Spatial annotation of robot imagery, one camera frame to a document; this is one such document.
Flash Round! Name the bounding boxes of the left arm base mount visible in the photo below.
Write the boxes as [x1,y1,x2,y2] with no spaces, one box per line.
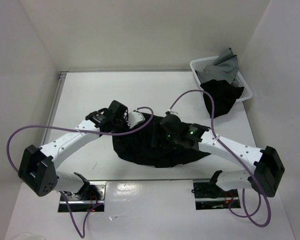
[63,181,107,213]

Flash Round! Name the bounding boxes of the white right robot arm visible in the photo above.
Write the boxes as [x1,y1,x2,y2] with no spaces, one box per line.
[160,114,285,198]

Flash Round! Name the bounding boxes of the black pleated skirt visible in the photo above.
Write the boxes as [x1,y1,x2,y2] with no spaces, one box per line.
[112,115,210,168]

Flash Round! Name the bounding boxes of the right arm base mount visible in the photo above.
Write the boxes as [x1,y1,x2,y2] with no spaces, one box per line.
[191,180,241,210]

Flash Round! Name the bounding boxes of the aluminium table edge rail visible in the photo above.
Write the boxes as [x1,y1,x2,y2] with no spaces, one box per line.
[41,71,68,145]

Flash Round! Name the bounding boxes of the white plastic basket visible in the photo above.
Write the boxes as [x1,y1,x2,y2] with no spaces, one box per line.
[189,55,253,103]

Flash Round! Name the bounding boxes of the black skirt over basket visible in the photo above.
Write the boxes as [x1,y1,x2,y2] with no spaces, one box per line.
[200,79,245,119]

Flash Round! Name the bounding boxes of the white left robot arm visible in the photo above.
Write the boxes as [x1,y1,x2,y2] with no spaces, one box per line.
[18,100,146,200]

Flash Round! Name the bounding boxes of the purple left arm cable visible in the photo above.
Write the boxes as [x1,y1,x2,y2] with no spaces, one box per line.
[6,106,155,239]

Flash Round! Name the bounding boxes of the grey skirt in basket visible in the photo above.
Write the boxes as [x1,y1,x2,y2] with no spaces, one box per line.
[195,47,239,85]

